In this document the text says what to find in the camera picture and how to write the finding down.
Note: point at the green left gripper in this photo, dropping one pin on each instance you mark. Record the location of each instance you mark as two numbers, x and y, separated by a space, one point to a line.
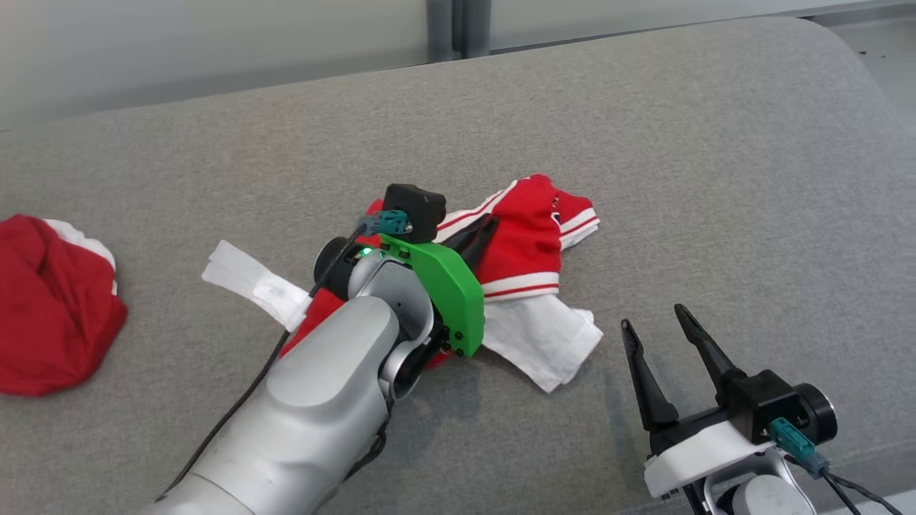
451 300

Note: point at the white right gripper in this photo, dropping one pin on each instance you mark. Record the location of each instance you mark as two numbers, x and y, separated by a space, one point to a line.
701 454

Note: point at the red white basketball jersey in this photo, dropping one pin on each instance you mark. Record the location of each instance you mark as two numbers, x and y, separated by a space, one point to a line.
529 229

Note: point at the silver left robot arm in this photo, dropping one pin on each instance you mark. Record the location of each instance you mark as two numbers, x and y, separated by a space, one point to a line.
322 400

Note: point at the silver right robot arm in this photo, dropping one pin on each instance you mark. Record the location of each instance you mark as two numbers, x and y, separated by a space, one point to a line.
769 497

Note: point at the red garment with white trim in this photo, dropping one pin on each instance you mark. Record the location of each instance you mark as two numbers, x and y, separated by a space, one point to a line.
50 322

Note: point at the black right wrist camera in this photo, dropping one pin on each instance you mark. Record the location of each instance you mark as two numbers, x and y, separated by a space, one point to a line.
766 404

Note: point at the grey partition post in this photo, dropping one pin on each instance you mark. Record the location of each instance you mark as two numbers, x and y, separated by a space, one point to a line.
458 28

